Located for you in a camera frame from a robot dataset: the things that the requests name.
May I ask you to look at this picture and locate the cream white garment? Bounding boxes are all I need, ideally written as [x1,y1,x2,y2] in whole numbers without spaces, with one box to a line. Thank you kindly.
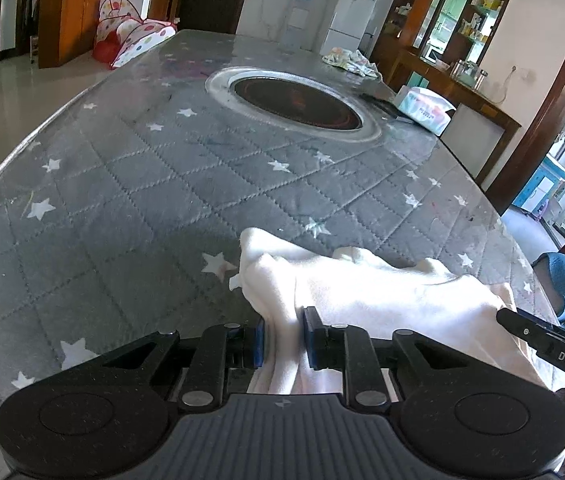
[229,228,565,394]

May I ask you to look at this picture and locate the blue cabinet in doorway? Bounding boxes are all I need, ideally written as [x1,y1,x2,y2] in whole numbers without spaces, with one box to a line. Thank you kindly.
[511,155,565,220]

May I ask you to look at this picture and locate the grey star quilted table cover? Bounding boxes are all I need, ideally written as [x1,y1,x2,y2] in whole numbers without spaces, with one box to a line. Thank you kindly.
[0,32,553,402]

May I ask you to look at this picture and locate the round induction cooktop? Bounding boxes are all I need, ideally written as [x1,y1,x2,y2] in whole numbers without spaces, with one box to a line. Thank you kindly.
[205,66,383,143]

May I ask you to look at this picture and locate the tissue pack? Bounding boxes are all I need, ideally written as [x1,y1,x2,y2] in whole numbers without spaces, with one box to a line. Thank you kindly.
[393,86,456,136]

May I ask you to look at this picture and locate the glass jars on table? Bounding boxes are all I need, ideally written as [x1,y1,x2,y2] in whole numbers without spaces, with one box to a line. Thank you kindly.
[451,60,489,90]

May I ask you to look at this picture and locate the wooden side table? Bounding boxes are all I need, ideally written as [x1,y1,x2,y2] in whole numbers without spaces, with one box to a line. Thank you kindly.
[378,49,521,184]

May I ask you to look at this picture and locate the crumpled patterned cloth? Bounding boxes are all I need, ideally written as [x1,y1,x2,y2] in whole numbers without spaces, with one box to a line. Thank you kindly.
[322,48,381,79]

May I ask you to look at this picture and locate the water dispenser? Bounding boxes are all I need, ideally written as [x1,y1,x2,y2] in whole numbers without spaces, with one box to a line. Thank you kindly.
[279,0,313,49]

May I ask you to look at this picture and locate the white refrigerator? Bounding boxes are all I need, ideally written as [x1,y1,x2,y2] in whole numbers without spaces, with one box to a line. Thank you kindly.
[315,0,378,55]

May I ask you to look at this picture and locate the right wooden display cabinet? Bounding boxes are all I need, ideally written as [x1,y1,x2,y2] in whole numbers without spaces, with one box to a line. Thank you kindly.
[369,0,519,86]

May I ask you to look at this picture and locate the polka dot play tent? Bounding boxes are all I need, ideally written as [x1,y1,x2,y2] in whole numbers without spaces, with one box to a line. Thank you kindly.
[92,0,176,70]

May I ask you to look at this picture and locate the left wooden shelf cabinet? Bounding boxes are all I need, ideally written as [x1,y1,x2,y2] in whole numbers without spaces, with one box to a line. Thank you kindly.
[38,0,100,68]

